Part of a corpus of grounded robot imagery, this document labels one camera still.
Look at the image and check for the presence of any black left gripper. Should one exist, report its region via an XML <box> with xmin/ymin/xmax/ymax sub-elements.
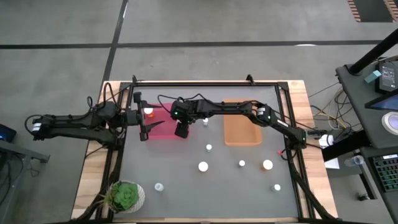
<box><xmin>126</xmin><ymin>91</ymin><xmax>165</xmax><ymax>142</ymax></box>

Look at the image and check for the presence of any pink translucent plastic bin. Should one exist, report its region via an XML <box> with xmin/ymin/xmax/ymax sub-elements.
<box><xmin>141</xmin><ymin>102</ymin><xmax>190</xmax><ymax>140</ymax></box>

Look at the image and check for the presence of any orange translucent plastic bin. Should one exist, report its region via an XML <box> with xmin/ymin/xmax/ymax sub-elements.
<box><xmin>223</xmin><ymin>98</ymin><xmax>263</xmax><ymax>147</ymax></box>

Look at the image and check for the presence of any green succulent in white pot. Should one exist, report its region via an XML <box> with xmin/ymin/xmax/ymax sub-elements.
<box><xmin>98</xmin><ymin>180</ymin><xmax>146</xmax><ymax>215</ymax></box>

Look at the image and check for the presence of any grey side desk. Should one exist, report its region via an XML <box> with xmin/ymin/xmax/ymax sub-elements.
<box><xmin>0</xmin><ymin>139</ymin><xmax>50</xmax><ymax>224</ymax></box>

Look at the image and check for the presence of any white power adapter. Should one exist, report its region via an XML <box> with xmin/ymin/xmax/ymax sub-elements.
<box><xmin>318</xmin><ymin>133</ymin><xmax>335</xmax><ymax>149</ymax></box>

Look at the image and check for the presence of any dark device with blue light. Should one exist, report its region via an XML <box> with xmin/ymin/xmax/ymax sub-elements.
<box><xmin>0</xmin><ymin>123</ymin><xmax>17</xmax><ymax>143</ymax></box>

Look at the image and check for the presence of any white paper sheet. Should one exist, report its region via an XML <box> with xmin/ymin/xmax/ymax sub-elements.
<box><xmin>323</xmin><ymin>157</ymin><xmax>340</xmax><ymax>170</ymax></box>

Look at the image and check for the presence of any black equipment cart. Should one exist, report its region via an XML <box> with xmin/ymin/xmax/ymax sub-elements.
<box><xmin>322</xmin><ymin>60</ymin><xmax>398</xmax><ymax>224</ymax></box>

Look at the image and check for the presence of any clear water bottle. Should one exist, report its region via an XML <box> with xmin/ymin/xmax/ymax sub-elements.
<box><xmin>343</xmin><ymin>154</ymin><xmax>365</xmax><ymax>167</ymax></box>

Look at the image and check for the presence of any teal small box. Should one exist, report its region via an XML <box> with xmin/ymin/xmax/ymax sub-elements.
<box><xmin>364</xmin><ymin>70</ymin><xmax>382</xmax><ymax>84</ymax></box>

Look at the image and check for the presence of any black diagonal pole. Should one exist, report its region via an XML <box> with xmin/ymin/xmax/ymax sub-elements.
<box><xmin>347</xmin><ymin>29</ymin><xmax>398</xmax><ymax>75</ymax></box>

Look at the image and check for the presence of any tablet with blue screen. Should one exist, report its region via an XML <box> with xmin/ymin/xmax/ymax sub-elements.
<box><xmin>364</xmin><ymin>93</ymin><xmax>398</xmax><ymax>111</ymax></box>

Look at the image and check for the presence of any black device with label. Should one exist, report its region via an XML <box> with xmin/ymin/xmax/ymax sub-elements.
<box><xmin>374</xmin><ymin>60</ymin><xmax>398</xmax><ymax>94</ymax></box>

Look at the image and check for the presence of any white round disc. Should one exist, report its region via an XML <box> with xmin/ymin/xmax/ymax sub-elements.
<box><xmin>381</xmin><ymin>111</ymin><xmax>398</xmax><ymax>131</ymax></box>

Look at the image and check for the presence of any keyboard with lit keys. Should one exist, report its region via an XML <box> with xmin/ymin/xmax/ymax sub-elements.
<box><xmin>368</xmin><ymin>153</ymin><xmax>398</xmax><ymax>193</ymax></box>

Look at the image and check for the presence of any dark mat with brick border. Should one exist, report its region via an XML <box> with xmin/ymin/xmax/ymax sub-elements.
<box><xmin>346</xmin><ymin>0</ymin><xmax>398</xmax><ymax>23</ymax></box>

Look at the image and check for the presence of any black aluminium table frame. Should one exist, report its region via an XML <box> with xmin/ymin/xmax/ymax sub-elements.
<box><xmin>73</xmin><ymin>74</ymin><xmax>338</xmax><ymax>223</ymax></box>

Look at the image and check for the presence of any tangle of floor cables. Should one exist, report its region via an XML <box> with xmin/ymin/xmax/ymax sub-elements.
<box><xmin>307</xmin><ymin>81</ymin><xmax>364</xmax><ymax>138</ymax></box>

